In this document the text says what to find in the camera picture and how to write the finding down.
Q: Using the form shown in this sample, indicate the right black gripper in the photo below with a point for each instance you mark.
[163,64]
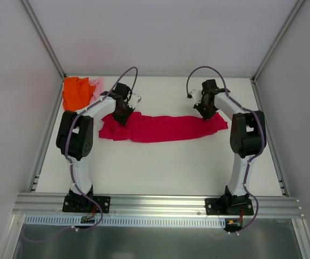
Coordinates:
[204,108]

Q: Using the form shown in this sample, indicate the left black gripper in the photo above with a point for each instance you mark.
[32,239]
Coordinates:
[123,113]

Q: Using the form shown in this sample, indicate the red t shirt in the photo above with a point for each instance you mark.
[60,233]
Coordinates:
[147,129]

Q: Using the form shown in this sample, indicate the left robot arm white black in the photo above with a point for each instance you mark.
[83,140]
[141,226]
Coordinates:
[75,141]

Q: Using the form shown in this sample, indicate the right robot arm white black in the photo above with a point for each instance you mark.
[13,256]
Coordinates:
[247,141]

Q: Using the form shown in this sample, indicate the pink t shirt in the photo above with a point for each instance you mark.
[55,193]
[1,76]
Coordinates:
[96,88]

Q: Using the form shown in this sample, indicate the orange t shirt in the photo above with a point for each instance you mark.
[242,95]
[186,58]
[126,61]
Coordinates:
[76,93]

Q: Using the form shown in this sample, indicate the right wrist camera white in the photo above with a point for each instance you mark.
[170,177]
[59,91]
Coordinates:
[195,96]

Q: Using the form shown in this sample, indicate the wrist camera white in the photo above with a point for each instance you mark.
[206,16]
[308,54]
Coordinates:
[195,96]
[134,100]

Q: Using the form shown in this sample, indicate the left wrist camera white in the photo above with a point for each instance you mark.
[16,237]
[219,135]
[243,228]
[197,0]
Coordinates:
[134,100]

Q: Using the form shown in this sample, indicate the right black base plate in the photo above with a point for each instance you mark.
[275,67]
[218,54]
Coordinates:
[216,206]

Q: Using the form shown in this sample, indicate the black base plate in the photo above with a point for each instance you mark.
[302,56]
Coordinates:
[103,203]
[216,206]

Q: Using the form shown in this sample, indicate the aluminium mounting rail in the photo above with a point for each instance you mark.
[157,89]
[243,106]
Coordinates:
[281,207]

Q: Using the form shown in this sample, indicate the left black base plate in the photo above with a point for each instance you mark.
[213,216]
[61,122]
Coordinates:
[103,203]

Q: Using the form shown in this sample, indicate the white slotted cable duct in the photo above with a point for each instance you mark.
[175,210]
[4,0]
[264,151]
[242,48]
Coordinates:
[127,221]

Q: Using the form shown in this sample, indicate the right aluminium frame post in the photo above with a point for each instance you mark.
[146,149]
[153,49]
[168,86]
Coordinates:
[278,38]

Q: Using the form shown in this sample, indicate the aluminium frame post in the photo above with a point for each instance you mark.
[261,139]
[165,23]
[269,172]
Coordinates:
[278,38]
[42,36]

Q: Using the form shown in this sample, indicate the left aluminium frame post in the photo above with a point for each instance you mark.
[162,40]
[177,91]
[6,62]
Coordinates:
[42,36]

